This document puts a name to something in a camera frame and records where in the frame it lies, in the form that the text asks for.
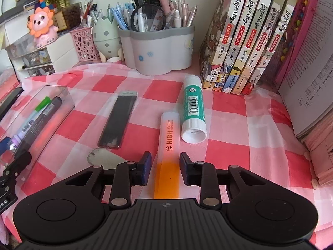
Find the black marker pen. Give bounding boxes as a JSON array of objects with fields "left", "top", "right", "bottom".
[{"left": 16, "top": 96, "right": 63, "bottom": 151}]

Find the open text book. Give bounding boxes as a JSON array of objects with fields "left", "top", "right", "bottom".
[{"left": 278, "top": 0, "right": 333, "bottom": 142}]

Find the purple pen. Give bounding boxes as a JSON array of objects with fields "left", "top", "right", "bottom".
[{"left": 8, "top": 133, "right": 22, "bottom": 151}]

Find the green capped highlighter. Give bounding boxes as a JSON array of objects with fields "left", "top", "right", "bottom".
[{"left": 19, "top": 96, "right": 52, "bottom": 136}]

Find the red white checked tablecloth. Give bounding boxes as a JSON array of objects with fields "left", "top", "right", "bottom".
[{"left": 0, "top": 62, "right": 333, "bottom": 240}]

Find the bunch of pastel pens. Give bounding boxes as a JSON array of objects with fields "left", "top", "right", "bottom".
[{"left": 108, "top": 0, "right": 199, "bottom": 32}]

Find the white eraser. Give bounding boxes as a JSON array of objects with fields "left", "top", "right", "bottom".
[{"left": 87, "top": 148, "right": 129, "bottom": 171}]

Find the white pen holder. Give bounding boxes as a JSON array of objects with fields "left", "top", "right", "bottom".
[{"left": 117, "top": 25, "right": 195, "bottom": 76}]

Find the colourful puzzle cube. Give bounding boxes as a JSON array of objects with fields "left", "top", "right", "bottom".
[{"left": 34, "top": 0, "right": 56, "bottom": 12}]

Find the clear storage box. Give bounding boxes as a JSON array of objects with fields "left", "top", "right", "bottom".
[{"left": 5, "top": 35, "right": 39, "bottom": 58}]

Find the illustrated comic book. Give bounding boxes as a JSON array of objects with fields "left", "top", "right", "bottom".
[
  {"left": 222, "top": 0, "right": 270, "bottom": 94},
  {"left": 241, "top": 0, "right": 294, "bottom": 95},
  {"left": 199, "top": 0, "right": 252, "bottom": 92},
  {"left": 231, "top": 0, "right": 281, "bottom": 95}
]

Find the black magnifying glass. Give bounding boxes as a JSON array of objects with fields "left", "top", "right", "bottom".
[{"left": 130, "top": 4, "right": 167, "bottom": 32}]

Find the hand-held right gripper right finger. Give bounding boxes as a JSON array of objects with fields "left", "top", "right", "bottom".
[{"left": 179, "top": 151, "right": 266, "bottom": 209}]

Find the white storage box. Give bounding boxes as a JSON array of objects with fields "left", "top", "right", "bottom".
[{"left": 0, "top": 18, "right": 31, "bottom": 48}]

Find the dark grey box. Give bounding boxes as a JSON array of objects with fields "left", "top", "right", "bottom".
[{"left": 0, "top": 4, "right": 28, "bottom": 23}]

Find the clear plastic box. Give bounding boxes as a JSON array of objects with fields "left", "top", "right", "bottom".
[{"left": 0, "top": 85, "right": 76, "bottom": 186}]

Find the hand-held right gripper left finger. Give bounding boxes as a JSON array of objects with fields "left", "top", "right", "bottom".
[{"left": 64, "top": 151, "right": 153, "bottom": 209}]

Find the black smartphone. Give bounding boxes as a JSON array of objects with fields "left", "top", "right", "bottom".
[{"left": 0, "top": 87, "right": 24, "bottom": 121}]

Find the glass vase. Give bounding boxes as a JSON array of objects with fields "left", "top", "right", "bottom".
[{"left": 53, "top": 2, "right": 82, "bottom": 32}]

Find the pink mesh pen holder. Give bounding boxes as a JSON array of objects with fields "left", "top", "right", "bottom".
[{"left": 70, "top": 27, "right": 102, "bottom": 61}]

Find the row of pink books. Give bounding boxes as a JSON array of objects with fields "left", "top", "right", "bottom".
[{"left": 248, "top": 0, "right": 304, "bottom": 95}]

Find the white desktop drawer organizer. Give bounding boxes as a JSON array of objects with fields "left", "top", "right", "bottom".
[{"left": 5, "top": 32, "right": 81, "bottom": 77}]

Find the pink lion toy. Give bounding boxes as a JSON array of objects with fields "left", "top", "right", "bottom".
[{"left": 26, "top": 6, "right": 58, "bottom": 49}]

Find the orange highlighter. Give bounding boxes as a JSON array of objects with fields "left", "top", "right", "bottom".
[{"left": 153, "top": 111, "right": 180, "bottom": 200}]

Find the pink bead abacus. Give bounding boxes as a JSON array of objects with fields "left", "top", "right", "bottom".
[{"left": 274, "top": 0, "right": 320, "bottom": 84}]

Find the green egg shaped ornament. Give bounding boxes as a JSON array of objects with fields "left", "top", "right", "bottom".
[{"left": 92, "top": 16, "right": 122, "bottom": 59}]

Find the green white glue stick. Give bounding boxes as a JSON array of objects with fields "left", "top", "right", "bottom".
[{"left": 181, "top": 75, "right": 208, "bottom": 144}]

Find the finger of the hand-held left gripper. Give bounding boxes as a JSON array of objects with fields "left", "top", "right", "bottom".
[
  {"left": 0, "top": 137, "right": 12, "bottom": 160},
  {"left": 3, "top": 151, "right": 33, "bottom": 181}
]

